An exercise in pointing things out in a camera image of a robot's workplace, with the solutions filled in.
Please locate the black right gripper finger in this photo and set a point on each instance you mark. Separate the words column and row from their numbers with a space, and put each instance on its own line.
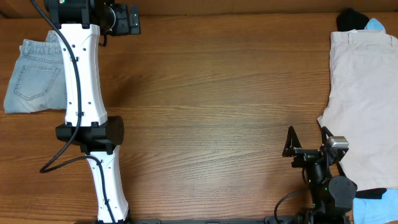
column 326, row 134
column 292, row 145

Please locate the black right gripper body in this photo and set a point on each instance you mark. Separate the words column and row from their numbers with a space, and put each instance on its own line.
column 306, row 155

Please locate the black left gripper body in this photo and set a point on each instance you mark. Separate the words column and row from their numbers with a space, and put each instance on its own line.
column 123, row 19

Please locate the light blue denim shorts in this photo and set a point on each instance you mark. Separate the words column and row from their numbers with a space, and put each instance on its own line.
column 38, row 79

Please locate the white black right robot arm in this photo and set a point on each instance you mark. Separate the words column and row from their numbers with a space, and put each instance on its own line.
column 332, row 196

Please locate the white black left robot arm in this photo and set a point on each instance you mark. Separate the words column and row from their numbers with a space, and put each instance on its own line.
column 79, row 26

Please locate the beige shorts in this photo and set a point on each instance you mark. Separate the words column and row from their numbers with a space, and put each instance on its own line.
column 362, row 105

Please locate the black garment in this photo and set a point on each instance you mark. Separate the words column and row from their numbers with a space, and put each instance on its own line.
column 349, row 19

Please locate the light blue garment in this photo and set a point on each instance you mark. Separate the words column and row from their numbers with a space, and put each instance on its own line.
column 374, row 24

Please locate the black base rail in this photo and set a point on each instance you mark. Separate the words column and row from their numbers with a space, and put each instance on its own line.
column 266, row 220

